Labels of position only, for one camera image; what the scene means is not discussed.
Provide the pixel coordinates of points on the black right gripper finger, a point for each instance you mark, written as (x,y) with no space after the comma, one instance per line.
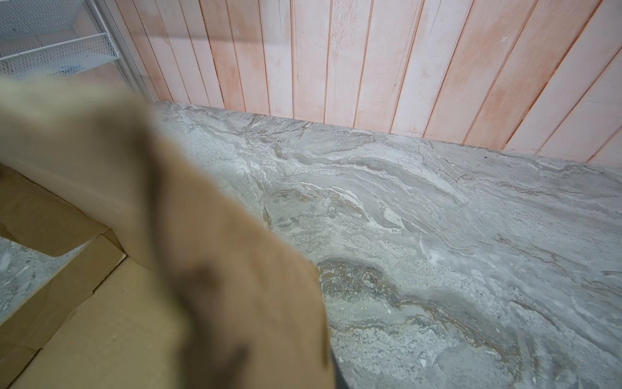
(340,381)

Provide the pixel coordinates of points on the brown cardboard box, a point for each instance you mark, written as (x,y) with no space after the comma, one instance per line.
(174,284)

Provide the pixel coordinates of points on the white wire mesh shelf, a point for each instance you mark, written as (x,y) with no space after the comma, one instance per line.
(53,38)

